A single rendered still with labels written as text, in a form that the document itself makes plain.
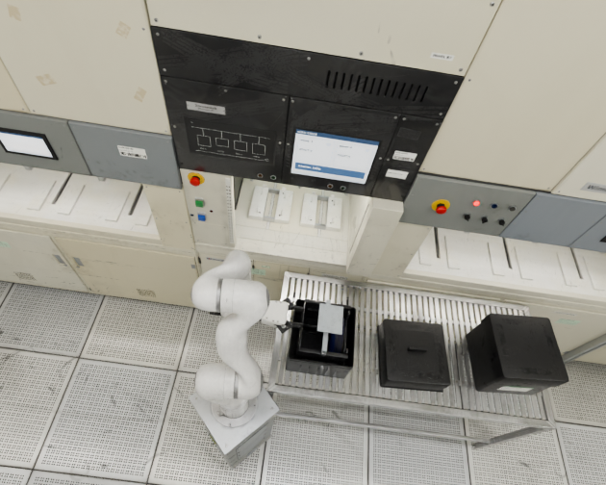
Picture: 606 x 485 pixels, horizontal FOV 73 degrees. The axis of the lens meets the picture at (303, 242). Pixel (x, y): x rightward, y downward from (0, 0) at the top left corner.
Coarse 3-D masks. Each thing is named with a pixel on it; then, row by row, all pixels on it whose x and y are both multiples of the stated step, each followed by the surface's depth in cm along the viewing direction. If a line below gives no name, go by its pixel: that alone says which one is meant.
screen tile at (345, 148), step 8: (344, 144) 138; (352, 144) 138; (336, 152) 141; (344, 152) 141; (352, 152) 140; (360, 152) 140; (336, 160) 144; (344, 160) 144; (352, 160) 143; (360, 160) 143; (368, 160) 143; (360, 168) 146
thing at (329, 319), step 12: (312, 300) 177; (312, 312) 184; (324, 312) 164; (336, 312) 165; (348, 312) 177; (312, 324) 190; (324, 324) 161; (336, 324) 162; (300, 336) 168; (324, 336) 167; (300, 348) 165; (324, 348) 164; (312, 360) 176; (324, 360) 174; (336, 360) 172
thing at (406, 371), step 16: (384, 320) 190; (400, 320) 190; (384, 336) 186; (400, 336) 186; (416, 336) 187; (432, 336) 188; (384, 352) 183; (400, 352) 182; (416, 352) 183; (432, 352) 183; (384, 368) 180; (400, 368) 178; (416, 368) 179; (432, 368) 180; (384, 384) 181; (400, 384) 179; (416, 384) 177; (432, 384) 176; (448, 384) 176
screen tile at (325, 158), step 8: (304, 144) 140; (312, 144) 139; (320, 144) 139; (296, 152) 143; (304, 152) 143; (328, 152) 141; (304, 160) 146; (312, 160) 145; (320, 160) 145; (328, 160) 144
